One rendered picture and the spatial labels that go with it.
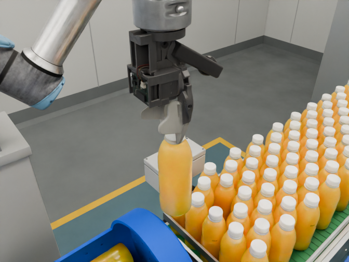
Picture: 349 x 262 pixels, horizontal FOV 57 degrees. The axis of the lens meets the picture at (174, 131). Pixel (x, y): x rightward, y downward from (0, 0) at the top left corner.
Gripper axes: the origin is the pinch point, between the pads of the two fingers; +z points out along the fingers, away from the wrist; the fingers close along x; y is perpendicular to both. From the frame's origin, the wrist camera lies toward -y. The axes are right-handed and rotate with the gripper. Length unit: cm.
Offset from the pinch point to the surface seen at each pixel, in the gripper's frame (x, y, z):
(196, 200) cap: -8.9, -13.5, 33.0
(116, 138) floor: -201, -68, 137
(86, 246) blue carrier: -10.3, 18.7, 31.3
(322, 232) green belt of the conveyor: 11, -53, 54
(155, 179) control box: -28.3, -11.3, 37.7
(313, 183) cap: 6, -47, 33
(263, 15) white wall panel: -309, -377, 82
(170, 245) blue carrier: 7.0, 6.0, 21.9
